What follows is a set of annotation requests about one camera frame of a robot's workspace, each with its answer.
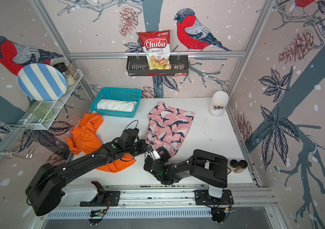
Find green glass cup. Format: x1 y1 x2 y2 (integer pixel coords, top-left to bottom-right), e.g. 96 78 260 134
28 101 54 120

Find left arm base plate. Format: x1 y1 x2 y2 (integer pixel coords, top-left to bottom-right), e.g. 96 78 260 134
79 191 120 207

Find aluminium mounting rail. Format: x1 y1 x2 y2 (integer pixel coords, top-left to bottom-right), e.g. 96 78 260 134
36 184 278 208

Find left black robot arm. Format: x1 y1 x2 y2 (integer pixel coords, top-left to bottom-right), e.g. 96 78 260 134
25 128 147 216

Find red Chuba chips bag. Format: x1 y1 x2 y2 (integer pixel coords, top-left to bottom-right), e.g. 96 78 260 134
138 30 172 70

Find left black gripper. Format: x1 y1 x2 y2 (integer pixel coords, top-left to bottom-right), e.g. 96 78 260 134
125 138 153 156

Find white powder spice bottle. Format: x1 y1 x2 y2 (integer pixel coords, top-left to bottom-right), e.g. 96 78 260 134
229 159 239 169

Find white wire wall rack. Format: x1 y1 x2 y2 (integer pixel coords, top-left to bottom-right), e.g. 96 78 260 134
0 69 84 159

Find orange garment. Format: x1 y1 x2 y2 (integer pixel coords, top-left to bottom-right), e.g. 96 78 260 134
66 113 136 173

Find pink patterned garment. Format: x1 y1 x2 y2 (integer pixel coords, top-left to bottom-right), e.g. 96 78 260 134
145 102 195 157

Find white ceramic holder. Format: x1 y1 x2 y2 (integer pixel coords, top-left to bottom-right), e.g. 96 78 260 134
209 91 229 117

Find dark lid spice jar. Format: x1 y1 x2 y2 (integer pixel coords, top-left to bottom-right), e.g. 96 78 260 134
53 63 73 83

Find black wall shelf basket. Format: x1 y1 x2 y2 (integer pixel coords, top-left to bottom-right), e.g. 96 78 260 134
126 55 189 76

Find clear spice jar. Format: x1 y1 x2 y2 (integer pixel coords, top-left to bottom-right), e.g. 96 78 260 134
65 62 79 86

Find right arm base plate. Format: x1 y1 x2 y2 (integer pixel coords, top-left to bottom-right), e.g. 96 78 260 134
194 189 234 206

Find brown lid spice bottle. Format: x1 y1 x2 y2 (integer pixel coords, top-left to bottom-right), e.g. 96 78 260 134
234 160 248 173

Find blue striped plate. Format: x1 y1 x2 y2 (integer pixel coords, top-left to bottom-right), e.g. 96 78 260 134
17 64 67 102

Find white shorts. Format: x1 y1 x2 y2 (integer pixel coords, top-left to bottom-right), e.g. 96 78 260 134
96 99 137 112

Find teal plastic basket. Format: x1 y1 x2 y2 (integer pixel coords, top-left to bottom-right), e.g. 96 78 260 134
90 87 142 118

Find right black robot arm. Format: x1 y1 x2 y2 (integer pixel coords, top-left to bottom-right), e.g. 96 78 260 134
144 146 231 198

